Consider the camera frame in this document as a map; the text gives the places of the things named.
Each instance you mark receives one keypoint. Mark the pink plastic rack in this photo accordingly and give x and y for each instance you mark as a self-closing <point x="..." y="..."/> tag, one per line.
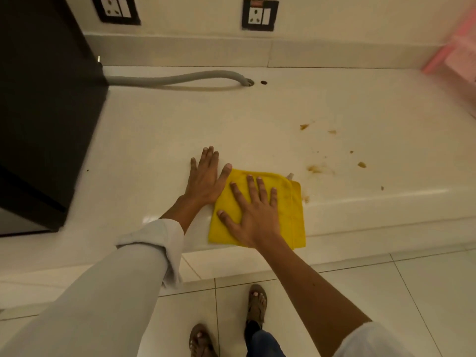
<point x="457" y="55"/>

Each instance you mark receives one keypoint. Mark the person's left thumb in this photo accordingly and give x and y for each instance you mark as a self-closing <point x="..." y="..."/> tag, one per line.
<point x="225" y="173"/>

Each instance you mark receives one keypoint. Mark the person's right forearm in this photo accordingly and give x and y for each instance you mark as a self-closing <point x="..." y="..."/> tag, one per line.
<point x="316" y="297"/>

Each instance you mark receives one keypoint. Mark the person's right thumb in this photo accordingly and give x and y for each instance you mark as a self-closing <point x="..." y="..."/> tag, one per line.
<point x="227" y="220"/>

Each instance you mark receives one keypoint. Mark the person's left little finger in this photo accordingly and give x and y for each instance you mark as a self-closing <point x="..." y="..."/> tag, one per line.
<point x="193" y="166"/>

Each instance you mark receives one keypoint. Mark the person's right little finger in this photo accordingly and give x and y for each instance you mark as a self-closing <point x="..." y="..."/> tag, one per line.
<point x="274" y="199"/>

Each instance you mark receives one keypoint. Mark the person's left forearm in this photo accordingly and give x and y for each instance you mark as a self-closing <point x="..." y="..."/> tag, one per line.
<point x="111" y="293"/>

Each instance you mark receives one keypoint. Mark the yellow cleaning cloth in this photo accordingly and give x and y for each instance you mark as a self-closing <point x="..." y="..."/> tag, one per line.
<point x="290" y="208"/>

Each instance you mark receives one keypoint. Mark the person's left hand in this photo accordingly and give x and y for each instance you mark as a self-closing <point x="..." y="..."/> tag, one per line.
<point x="202" y="182"/>

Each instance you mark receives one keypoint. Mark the blue jeans leg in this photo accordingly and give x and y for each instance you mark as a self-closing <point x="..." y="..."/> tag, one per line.
<point x="262" y="343"/>

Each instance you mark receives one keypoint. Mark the black wall socket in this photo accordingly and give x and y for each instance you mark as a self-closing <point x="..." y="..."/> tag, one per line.
<point x="259" y="14"/>
<point x="115" y="9"/>

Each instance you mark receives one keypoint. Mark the person's right middle finger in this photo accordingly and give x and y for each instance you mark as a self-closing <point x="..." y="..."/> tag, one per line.
<point x="253" y="189"/>

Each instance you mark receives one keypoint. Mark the brown sandal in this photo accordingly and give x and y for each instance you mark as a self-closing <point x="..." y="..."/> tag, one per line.
<point x="200" y="342"/>
<point x="257" y="304"/>

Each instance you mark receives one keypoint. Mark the person's left middle finger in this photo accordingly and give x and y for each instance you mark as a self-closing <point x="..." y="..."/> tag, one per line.
<point x="210" y="156"/>

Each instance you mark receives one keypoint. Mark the person's right hand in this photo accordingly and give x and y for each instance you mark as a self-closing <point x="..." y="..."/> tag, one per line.
<point x="254" y="219"/>

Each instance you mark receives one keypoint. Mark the black appliance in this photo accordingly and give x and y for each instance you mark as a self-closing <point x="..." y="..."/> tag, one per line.
<point x="41" y="107"/>

